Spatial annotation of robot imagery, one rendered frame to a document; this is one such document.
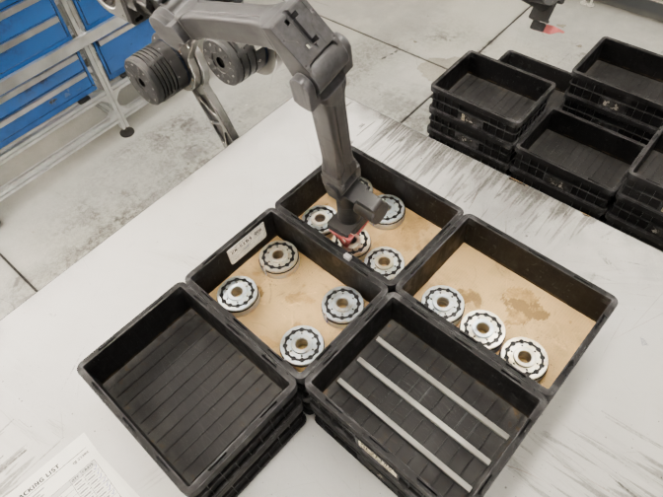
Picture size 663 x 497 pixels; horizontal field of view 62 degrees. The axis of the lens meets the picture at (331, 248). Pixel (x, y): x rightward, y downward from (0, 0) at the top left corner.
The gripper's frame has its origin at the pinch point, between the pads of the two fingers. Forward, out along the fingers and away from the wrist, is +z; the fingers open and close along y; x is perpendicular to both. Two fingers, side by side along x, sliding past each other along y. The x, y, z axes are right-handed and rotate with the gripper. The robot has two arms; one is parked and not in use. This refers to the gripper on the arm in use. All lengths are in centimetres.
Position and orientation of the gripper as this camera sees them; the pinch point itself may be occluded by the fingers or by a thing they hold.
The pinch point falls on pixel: (350, 238)
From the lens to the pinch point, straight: 142.3
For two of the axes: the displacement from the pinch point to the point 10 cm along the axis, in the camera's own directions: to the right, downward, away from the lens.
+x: -7.8, -4.7, 4.1
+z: 0.7, 5.9, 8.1
